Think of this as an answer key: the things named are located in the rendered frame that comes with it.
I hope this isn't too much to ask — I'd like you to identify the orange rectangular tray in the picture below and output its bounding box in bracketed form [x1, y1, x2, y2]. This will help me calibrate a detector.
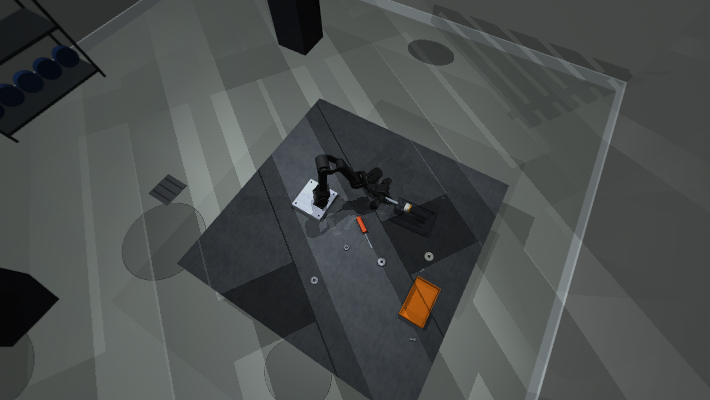
[399, 276, 441, 328]

